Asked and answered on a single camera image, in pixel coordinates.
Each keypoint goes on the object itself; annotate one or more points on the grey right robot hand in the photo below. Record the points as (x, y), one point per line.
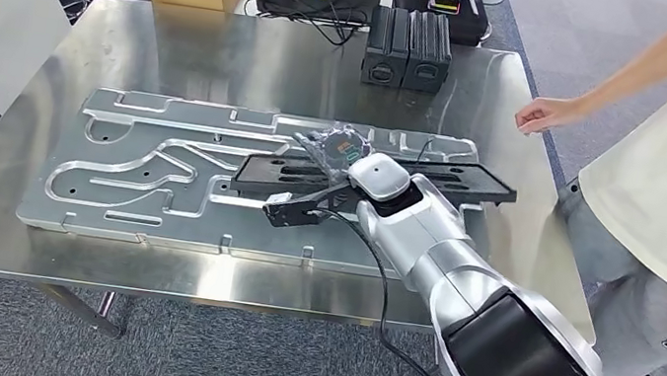
(336, 147)

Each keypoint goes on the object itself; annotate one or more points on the person's hand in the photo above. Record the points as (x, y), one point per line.
(549, 113)

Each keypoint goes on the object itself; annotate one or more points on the black plastic plate part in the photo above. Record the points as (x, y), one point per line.
(473, 184)

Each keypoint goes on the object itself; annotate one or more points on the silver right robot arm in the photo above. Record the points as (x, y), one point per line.
(431, 241)

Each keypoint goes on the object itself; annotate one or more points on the stainless steel workbench table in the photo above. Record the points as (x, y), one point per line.
(226, 65)

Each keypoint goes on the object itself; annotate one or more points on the black carry case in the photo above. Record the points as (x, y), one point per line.
(463, 31)

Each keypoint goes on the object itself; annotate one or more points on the grey metal fixture plate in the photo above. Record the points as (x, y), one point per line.
(106, 205)

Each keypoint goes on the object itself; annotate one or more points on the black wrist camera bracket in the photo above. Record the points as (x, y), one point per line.
(332, 198)

